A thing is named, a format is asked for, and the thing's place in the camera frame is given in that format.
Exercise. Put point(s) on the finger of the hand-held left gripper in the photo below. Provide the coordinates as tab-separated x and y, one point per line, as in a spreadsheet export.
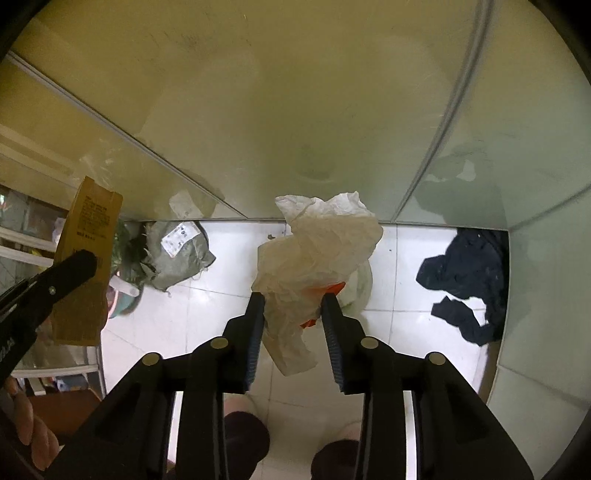
55	281

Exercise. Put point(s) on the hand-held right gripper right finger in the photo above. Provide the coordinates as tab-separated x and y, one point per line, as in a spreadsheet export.
332	332

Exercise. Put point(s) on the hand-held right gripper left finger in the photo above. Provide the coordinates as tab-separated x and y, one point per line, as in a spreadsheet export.
256	332

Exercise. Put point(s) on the translucent white trash bag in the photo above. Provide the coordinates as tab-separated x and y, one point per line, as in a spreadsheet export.
362	286

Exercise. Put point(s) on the yellow brown cardboard box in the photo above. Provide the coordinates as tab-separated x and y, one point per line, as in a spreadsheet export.
87	221

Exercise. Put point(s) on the white orange plastic bag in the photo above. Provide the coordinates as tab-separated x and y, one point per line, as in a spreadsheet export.
314	249

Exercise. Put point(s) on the person's left hand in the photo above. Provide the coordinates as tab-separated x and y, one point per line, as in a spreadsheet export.
27	415

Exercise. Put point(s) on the white metal rack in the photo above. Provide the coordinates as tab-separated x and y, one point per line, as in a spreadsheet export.
27	244

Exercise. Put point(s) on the teal plastic basin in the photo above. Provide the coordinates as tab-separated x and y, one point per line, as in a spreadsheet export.
122	304

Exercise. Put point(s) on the brown wooden stool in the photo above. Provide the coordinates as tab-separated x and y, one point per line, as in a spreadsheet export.
69	406

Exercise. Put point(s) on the grey parcel bag with label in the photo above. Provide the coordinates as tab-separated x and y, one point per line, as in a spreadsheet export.
184	263

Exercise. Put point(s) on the person's left foot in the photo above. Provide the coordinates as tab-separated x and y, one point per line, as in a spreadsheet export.
247	434

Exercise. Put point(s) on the person's foot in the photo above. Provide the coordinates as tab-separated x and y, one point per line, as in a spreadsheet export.
337	457
247	434

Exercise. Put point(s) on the person's right foot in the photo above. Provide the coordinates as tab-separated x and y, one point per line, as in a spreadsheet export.
337	457

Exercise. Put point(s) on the dark blue cloth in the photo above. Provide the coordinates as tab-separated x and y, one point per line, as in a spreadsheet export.
475	277

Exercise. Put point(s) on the frosted glass door panel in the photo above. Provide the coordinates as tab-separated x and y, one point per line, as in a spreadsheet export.
277	92

